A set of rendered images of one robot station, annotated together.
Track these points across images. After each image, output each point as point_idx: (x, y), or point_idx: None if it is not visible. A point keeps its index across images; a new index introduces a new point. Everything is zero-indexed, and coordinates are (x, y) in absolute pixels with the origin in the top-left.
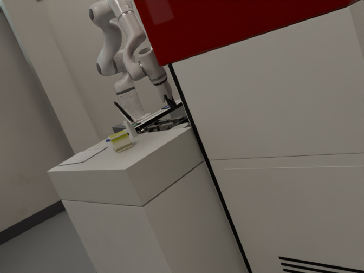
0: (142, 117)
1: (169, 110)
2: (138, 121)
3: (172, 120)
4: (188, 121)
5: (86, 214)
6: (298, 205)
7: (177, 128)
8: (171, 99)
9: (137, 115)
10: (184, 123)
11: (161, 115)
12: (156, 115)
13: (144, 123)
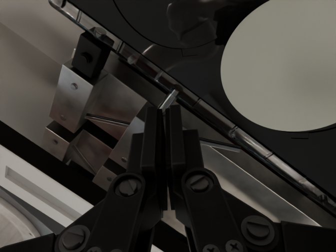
0: (3, 212)
1: (15, 143)
2: (27, 220)
3: (82, 116)
4: (202, 1)
5: None
6: None
7: (330, 78)
8: (237, 227)
9: (0, 230)
10: (256, 30)
11: (66, 176)
12: (84, 201)
13: (162, 248)
